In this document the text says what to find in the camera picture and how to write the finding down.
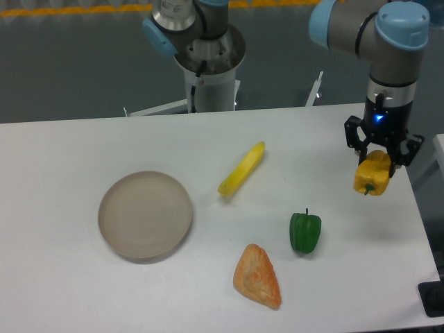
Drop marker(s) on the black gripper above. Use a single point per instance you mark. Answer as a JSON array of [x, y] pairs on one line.
[[387, 127]]

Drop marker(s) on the yellow bell pepper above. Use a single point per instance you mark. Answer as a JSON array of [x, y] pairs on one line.
[[372, 175]]

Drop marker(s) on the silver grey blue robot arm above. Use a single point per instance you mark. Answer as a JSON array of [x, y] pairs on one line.
[[390, 35]]

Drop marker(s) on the green bell pepper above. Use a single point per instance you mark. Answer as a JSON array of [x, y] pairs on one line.
[[304, 231]]

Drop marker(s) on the yellow banana slice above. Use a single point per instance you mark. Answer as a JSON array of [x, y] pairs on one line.
[[242, 171]]

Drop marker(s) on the black device at table edge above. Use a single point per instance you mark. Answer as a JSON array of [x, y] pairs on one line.
[[431, 294]]

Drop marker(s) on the orange pastry turnover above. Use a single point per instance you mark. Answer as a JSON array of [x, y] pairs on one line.
[[255, 278]]

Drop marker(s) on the beige round plate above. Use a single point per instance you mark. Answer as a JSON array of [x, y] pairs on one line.
[[145, 215]]

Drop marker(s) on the white metal frame bracket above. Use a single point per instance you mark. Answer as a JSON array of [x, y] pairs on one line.
[[314, 94]]

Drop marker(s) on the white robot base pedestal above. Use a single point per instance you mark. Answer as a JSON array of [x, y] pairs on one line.
[[211, 86]]

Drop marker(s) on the white base frame rail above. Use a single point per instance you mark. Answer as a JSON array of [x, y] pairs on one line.
[[176, 107]]

